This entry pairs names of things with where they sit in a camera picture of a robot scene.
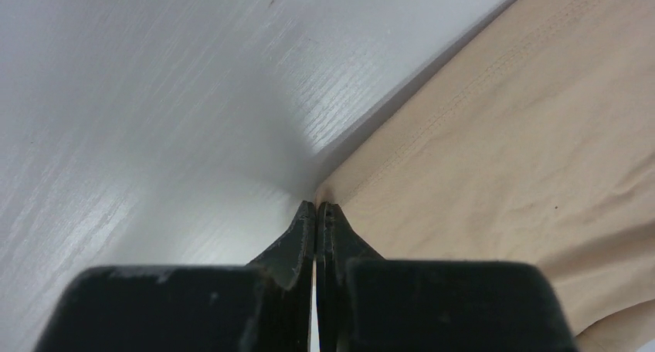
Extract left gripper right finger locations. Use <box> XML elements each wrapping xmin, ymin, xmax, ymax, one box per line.
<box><xmin>316</xmin><ymin>202</ymin><xmax>577</xmax><ymax>351</ymax></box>

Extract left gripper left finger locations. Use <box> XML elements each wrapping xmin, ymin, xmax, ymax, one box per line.
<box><xmin>36</xmin><ymin>201</ymin><xmax>316</xmax><ymax>351</ymax></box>

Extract beige t-shirt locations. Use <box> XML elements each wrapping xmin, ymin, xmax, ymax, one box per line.
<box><xmin>317</xmin><ymin>0</ymin><xmax>654</xmax><ymax>351</ymax></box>

